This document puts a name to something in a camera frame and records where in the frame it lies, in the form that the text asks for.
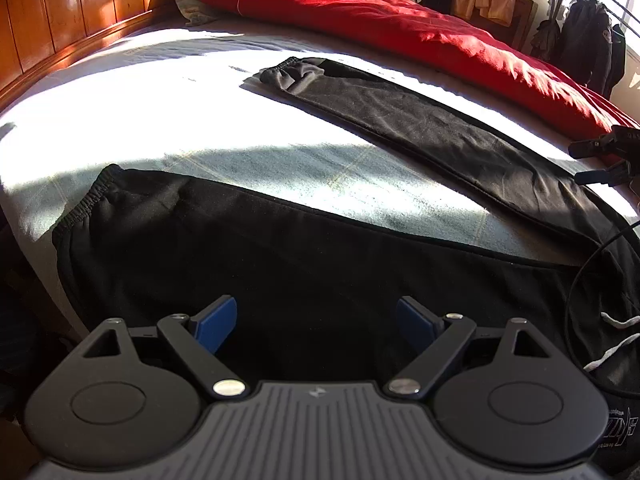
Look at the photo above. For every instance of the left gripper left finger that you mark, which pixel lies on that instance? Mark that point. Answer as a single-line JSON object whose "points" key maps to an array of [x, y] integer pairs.
{"points": [[194, 339]]}

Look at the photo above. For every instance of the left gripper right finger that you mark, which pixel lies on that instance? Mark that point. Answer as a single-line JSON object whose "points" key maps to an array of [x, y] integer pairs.
{"points": [[439, 342]]}

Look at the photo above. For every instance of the black sweatpants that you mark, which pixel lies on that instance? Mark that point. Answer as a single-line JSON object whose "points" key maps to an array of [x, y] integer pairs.
{"points": [[316, 290]]}

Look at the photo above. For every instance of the hanging dark clothes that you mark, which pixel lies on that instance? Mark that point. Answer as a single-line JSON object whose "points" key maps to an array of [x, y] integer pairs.
{"points": [[579, 38]]}

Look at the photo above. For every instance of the red duvet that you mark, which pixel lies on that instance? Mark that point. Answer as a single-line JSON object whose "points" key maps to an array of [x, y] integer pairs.
{"points": [[452, 46]]}

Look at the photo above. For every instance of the wooden headboard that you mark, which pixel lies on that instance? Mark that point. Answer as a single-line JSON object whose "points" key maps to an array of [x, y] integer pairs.
{"points": [[39, 37]]}

